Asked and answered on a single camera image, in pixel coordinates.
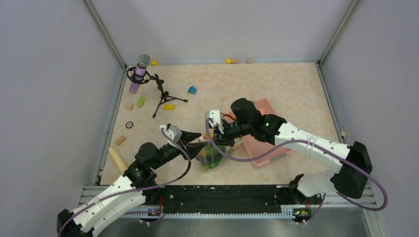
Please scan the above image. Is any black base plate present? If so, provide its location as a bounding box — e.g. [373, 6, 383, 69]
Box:
[145, 185, 321, 214]

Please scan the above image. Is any purple microphone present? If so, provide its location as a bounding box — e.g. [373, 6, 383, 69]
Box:
[128, 54, 151, 94]

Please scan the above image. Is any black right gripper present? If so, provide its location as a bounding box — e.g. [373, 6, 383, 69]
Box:
[210, 119, 252, 148]

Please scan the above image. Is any green block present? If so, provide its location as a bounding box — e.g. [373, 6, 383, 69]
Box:
[136, 97, 146, 107]

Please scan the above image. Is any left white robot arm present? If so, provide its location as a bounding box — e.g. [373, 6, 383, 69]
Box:
[57, 125, 207, 237]

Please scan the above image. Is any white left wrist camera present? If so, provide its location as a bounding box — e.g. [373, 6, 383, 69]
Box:
[160, 124, 182, 144]

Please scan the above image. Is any toy mango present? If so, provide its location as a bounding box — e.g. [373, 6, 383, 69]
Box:
[196, 145, 227, 170]

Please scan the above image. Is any cream wooden cylinder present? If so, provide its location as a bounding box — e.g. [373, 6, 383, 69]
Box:
[108, 147, 128, 173]

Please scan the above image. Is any yellow tan cylinder at wall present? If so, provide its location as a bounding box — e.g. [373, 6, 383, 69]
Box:
[225, 58, 240, 64]

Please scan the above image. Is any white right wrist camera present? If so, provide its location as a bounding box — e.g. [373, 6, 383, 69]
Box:
[205, 110, 224, 134]

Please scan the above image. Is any black microphone tripod stand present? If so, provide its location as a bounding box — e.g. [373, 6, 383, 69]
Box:
[127, 67, 188, 118]

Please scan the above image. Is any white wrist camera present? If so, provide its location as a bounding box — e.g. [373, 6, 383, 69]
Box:
[160, 124, 182, 144]
[205, 110, 224, 134]

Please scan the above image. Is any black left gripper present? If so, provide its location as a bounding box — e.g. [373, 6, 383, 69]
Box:
[151, 129, 208, 169]

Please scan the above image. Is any tan wooden block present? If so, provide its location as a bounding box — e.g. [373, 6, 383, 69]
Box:
[114, 135, 126, 146]

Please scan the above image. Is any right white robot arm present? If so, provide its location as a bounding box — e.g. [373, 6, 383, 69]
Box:
[206, 98, 372, 203]

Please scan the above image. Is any blue block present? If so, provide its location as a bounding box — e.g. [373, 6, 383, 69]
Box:
[187, 86, 197, 94]

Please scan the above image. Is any clear orange zip bag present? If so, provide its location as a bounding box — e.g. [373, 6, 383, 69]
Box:
[196, 110, 243, 170]

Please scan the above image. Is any pink plastic basket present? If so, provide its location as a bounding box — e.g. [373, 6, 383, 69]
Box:
[242, 99, 292, 168]

